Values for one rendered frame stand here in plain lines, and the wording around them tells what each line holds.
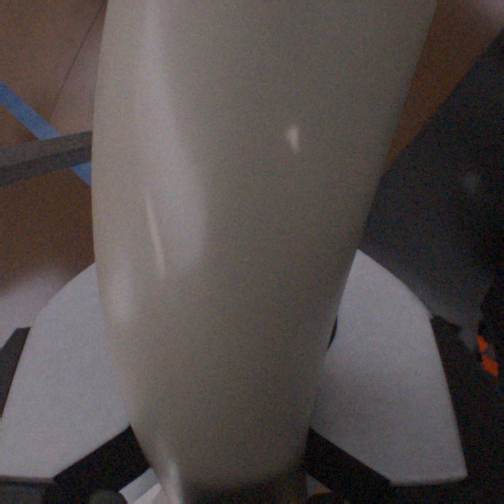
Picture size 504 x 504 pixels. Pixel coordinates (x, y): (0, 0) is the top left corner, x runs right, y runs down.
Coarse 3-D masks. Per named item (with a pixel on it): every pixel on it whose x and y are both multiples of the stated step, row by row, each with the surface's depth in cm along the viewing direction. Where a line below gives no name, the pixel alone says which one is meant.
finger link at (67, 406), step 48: (96, 288) 9; (48, 336) 8; (96, 336) 8; (48, 384) 7; (96, 384) 7; (0, 432) 6; (48, 432) 6; (96, 432) 6; (0, 480) 5; (48, 480) 5; (96, 480) 6
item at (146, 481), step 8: (152, 472) 77; (136, 480) 81; (144, 480) 80; (152, 480) 78; (312, 480) 85; (128, 488) 84; (136, 488) 82; (144, 488) 81; (312, 488) 83; (128, 496) 85; (136, 496) 84
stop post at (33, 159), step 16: (32, 144) 109; (48, 144) 114; (64, 144) 120; (80, 144) 125; (0, 160) 95; (16, 160) 100; (32, 160) 105; (48, 160) 112; (64, 160) 120; (80, 160) 129; (0, 176) 96; (16, 176) 103; (32, 176) 110
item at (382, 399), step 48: (384, 288) 9; (336, 336) 8; (384, 336) 8; (432, 336) 8; (336, 384) 7; (384, 384) 7; (432, 384) 7; (336, 432) 6; (384, 432) 6; (432, 432) 6; (336, 480) 6; (384, 480) 5; (432, 480) 5
